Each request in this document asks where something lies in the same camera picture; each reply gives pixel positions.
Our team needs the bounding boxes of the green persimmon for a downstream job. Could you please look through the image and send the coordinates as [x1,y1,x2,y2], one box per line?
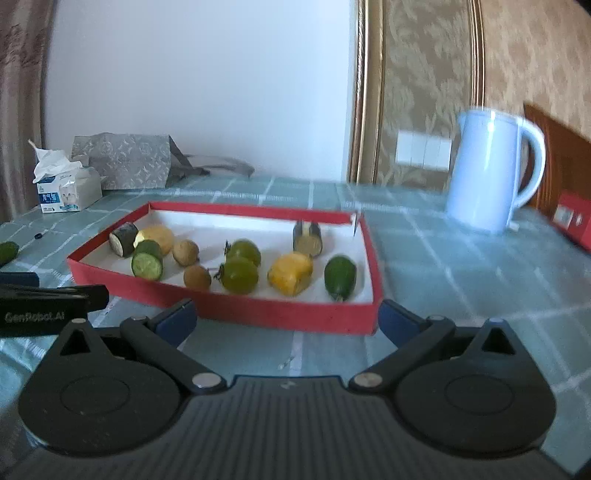
[225,239,262,266]
[217,258,260,295]

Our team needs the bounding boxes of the grey patterned paper bag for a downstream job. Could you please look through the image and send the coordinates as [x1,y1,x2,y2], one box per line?
[71,134,256,191]

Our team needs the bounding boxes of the gold ornate wall frame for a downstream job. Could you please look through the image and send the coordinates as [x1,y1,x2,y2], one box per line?
[347,0,490,185]

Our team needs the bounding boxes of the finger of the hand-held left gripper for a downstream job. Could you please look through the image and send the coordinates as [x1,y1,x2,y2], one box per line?
[0,271,40,287]
[0,284,110,311]

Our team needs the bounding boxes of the brown kiwi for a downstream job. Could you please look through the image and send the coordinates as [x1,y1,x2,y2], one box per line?
[172,239,200,267]

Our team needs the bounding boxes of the red shallow cardboard box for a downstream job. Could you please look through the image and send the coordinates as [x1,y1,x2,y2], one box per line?
[66,200,383,336]

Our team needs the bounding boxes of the light blue electric kettle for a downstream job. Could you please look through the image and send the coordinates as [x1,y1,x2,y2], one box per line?
[445,108,547,235]

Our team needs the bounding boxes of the brown longan with twig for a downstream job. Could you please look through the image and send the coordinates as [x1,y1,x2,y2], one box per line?
[183,264,227,291]

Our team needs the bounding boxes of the white wall switch panel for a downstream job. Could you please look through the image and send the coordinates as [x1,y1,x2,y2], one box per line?
[396,130,452,168]

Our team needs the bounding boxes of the cucumber end piece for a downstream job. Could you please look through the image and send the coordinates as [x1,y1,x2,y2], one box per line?
[324,256,358,302]

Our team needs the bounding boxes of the brown wooden headboard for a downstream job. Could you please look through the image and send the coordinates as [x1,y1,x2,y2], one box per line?
[523,102,591,217]

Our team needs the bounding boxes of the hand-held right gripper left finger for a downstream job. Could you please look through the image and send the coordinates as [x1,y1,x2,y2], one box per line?
[39,298,228,394]

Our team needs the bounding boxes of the tissue pack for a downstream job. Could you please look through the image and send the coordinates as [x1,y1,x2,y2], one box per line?
[28,140,103,214]

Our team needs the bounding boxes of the green checked tablecloth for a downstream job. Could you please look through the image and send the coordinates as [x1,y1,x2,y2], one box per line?
[0,175,591,462]

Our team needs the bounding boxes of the yellow jackfruit piece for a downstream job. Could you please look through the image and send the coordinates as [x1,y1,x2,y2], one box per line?
[268,251,315,297]

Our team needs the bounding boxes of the dark eggplant piece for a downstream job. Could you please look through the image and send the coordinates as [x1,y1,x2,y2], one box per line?
[109,222,140,258]

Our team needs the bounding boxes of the red box with white label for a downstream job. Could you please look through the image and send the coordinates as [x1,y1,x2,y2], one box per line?
[551,194,591,252]

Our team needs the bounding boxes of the cut yellow potato piece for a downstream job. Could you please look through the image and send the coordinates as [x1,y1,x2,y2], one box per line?
[134,225,175,257]

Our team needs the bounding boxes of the dark sugarcane piece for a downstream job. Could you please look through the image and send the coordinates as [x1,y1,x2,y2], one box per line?
[292,220,324,258]

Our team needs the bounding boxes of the beige curtain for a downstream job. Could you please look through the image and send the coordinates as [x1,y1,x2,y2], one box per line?
[0,0,58,224]

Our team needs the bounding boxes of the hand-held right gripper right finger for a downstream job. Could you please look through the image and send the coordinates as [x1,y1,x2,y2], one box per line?
[347,299,539,394]

